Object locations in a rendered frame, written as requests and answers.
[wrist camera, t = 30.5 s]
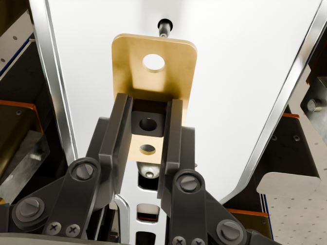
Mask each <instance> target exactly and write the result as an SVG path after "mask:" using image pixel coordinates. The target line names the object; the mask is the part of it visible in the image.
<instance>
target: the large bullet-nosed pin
mask: <svg viewBox="0 0 327 245"><path fill-rule="evenodd" d="M140 148H141V149H142V150H144V151H147V152H152V151H154V150H155V147H154V146H152V145H149V144H144V145H141V146H140ZM136 165H137V169H138V171H139V173H140V174H141V175H142V176H144V177H146V178H157V177H158V176H159V173H160V164H157V163H149V162H140V161H136Z"/></svg>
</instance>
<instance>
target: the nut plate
mask: <svg viewBox="0 0 327 245"><path fill-rule="evenodd" d="M149 54H156V55H158V56H160V57H161V58H162V59H163V60H164V66H163V67H162V68H160V69H158V70H152V69H150V68H148V67H147V66H146V65H145V64H144V58H145V57H146V56H147V55H149ZM111 57H112V78H113V99H114V102H115V99H116V95H117V93H118V92H119V93H127V94H129V97H133V108H132V112H131V133H132V140H131V144H130V149H129V154H128V158H127V159H128V160H132V161H140V162H149V163H157V164H160V163H161V156H162V147H163V139H164V128H165V120H166V111H167V103H168V101H170V102H171V101H172V99H178V100H183V109H182V126H185V120H186V115H187V110H188V105H189V100H190V94H191V89H192V84H193V79H194V74H195V68H196V63H197V58H198V50H197V47H196V45H195V44H194V43H192V42H190V41H188V40H181V39H173V38H165V37H156V36H147V35H136V34H127V33H121V34H118V35H117V36H116V37H115V38H114V39H113V42H112V44H111ZM144 144H149V145H152V146H154V147H155V150H154V151H152V152H147V151H144V150H142V149H141V148H140V146H141V145H144Z"/></svg>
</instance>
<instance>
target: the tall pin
mask: <svg viewBox="0 0 327 245"><path fill-rule="evenodd" d="M170 27H171V21H170V20H169V19H166V18H163V19H161V23H160V27H159V37H165V38H168V37H169V34H170Z"/></svg>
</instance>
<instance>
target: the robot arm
mask: <svg viewBox="0 0 327 245"><path fill-rule="evenodd" d="M132 108H133V97H129V94H127V93H119V92H118V93H117V95H116V99H115V102H114V105H113V108H112V112H111V115H110V118H109V117H99V119H98V121H97V124H96V127H95V130H94V133H93V136H92V139H91V141H90V144H89V147H88V150H87V153H86V156H85V157H82V158H78V159H76V160H74V161H73V162H72V163H71V164H70V165H69V167H68V169H67V172H66V174H65V176H63V177H61V178H59V179H57V180H55V181H53V182H52V183H50V184H48V185H46V186H44V187H42V188H40V189H39V190H37V191H35V192H33V193H31V194H29V195H28V196H26V197H24V198H22V199H21V200H19V201H18V202H17V203H16V204H12V205H10V203H6V204H1V205H0V245H129V244H121V243H112V242H103V241H97V236H98V233H99V229H100V225H101V221H102V218H103V214H104V210H105V206H106V205H107V204H109V203H110V202H111V201H112V200H115V196H116V194H120V192H121V187H122V183H123V178H124V174H125V169H126V164H127V158H128V154H129V149H130V144H131V140H132V133H131V112H132ZM182 109H183V100H178V99H172V101H171V102H170V101H168V103H167V111H166V120H165V128H164V136H163V147H162V156H161V164H160V173H159V182H158V191H157V199H161V204H160V206H161V209H162V210H163V211H164V212H165V213H166V227H165V242H164V245H282V244H280V243H278V242H276V241H274V240H272V239H269V238H267V237H265V236H263V235H261V234H259V233H257V232H255V231H253V232H250V231H248V230H245V228H244V226H243V225H242V224H241V222H239V221H238V220H237V219H236V218H235V217H234V216H233V215H232V214H231V213H230V212H229V211H228V210H227V209H226V208H225V207H224V206H223V205H222V204H221V203H219V202H218V201H217V200H216V199H215V198H214V197H213V196H212V195H211V194H210V193H209V192H208V191H207V190H206V187H205V180H204V178H203V176H202V175H201V174H200V173H199V172H197V171H195V127H188V126H182Z"/></svg>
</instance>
